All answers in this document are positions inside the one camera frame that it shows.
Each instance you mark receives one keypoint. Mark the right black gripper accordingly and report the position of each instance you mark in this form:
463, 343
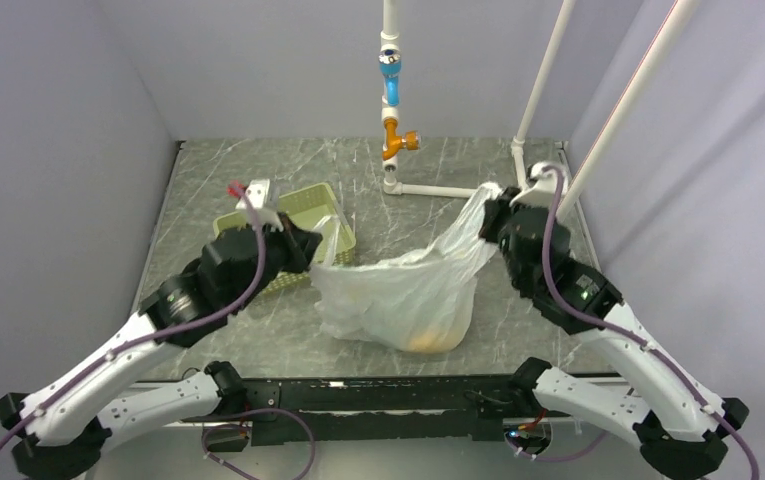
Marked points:
495, 208

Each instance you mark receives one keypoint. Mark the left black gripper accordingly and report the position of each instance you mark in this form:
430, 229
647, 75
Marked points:
302, 243

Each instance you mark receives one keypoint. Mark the white plastic bag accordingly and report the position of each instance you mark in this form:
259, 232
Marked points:
419, 302

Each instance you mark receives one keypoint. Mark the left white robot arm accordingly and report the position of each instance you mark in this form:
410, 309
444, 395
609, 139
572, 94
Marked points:
63, 429

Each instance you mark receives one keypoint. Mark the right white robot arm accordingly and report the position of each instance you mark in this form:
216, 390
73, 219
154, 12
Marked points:
678, 426

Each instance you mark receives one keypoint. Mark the pale green plastic basket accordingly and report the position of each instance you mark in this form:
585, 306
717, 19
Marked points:
306, 207

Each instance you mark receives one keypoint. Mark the orange pipe valve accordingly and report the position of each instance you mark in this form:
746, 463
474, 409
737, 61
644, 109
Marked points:
394, 142

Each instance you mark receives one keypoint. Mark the blue pipe valve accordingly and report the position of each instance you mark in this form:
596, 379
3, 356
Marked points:
389, 61

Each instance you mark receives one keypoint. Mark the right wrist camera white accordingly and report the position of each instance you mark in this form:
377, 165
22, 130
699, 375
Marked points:
545, 179

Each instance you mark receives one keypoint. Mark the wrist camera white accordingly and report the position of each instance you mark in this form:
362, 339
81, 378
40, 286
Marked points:
257, 203
545, 179

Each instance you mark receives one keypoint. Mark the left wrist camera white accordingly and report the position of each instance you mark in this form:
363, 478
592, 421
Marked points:
257, 203

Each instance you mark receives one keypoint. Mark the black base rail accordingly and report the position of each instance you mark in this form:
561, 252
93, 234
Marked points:
477, 407

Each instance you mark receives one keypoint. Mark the white pvc pipe frame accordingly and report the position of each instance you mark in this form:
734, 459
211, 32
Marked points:
674, 22

